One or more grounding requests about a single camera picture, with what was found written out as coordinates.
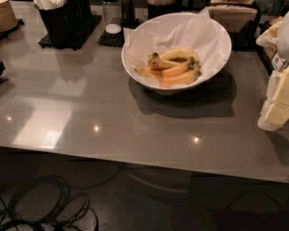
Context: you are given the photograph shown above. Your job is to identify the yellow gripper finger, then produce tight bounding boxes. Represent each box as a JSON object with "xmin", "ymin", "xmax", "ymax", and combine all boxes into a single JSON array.
[{"xmin": 257, "ymin": 101, "xmax": 289, "ymax": 132}]

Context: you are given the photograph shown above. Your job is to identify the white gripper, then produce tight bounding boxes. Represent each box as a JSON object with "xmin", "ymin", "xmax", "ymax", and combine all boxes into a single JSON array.
[{"xmin": 267, "ymin": 11, "xmax": 289, "ymax": 107}]

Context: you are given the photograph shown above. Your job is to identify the spotted curved banana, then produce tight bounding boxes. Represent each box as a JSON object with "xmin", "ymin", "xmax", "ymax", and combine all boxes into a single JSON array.
[{"xmin": 147, "ymin": 47, "xmax": 199, "ymax": 69}]

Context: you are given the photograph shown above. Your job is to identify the yellow banana front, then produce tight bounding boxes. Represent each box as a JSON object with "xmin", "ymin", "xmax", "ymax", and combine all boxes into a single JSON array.
[{"xmin": 159, "ymin": 68, "xmax": 200, "ymax": 88}]

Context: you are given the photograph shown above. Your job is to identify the yellow banana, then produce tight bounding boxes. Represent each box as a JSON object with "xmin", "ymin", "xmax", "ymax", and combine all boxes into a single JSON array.
[
  {"xmin": 135, "ymin": 57, "xmax": 195, "ymax": 77},
  {"xmin": 159, "ymin": 68, "xmax": 200, "ymax": 88}
]

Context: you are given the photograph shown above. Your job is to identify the white ceramic bowl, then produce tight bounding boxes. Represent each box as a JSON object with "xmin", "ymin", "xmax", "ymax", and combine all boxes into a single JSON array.
[{"xmin": 120, "ymin": 12, "xmax": 233, "ymax": 95}]

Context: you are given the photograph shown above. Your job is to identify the yellow banana middle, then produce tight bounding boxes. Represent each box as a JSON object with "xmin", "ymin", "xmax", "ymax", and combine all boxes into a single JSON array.
[{"xmin": 135, "ymin": 57, "xmax": 195, "ymax": 77}]

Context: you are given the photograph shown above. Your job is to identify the black holder with straws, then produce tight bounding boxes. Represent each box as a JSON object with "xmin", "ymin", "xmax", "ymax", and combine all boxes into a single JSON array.
[{"xmin": 144, "ymin": 0, "xmax": 184, "ymax": 20}]

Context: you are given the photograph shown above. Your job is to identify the black mat under shakers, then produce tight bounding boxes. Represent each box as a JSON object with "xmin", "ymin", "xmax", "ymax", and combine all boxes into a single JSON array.
[{"xmin": 97, "ymin": 19, "xmax": 140, "ymax": 47}]

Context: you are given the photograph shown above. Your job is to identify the dark pepper grinder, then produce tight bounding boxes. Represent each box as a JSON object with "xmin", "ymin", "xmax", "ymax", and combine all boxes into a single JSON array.
[{"xmin": 119, "ymin": 0, "xmax": 136, "ymax": 25}]

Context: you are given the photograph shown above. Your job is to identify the glass salt shaker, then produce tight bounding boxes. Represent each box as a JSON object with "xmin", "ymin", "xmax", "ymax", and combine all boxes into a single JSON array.
[{"xmin": 101, "ymin": 0, "xmax": 121, "ymax": 35}]

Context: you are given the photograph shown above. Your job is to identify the black cutlery holder rear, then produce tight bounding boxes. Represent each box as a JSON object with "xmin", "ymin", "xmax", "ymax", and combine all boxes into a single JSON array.
[{"xmin": 66, "ymin": 0, "xmax": 92, "ymax": 32}]

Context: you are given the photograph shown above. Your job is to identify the black cutlery holder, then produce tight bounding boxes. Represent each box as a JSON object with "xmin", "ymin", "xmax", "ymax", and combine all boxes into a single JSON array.
[
  {"xmin": 66, "ymin": 0, "xmax": 92, "ymax": 32},
  {"xmin": 35, "ymin": 5, "xmax": 69, "ymax": 48}
]

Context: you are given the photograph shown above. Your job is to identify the black cutlery holder front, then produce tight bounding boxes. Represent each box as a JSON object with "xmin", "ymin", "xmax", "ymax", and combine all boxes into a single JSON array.
[{"xmin": 35, "ymin": 5, "xmax": 69, "ymax": 48}]

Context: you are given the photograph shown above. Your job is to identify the black floor cables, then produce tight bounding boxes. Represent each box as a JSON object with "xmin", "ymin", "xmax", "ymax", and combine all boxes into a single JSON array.
[{"xmin": 0, "ymin": 174, "xmax": 100, "ymax": 231}]

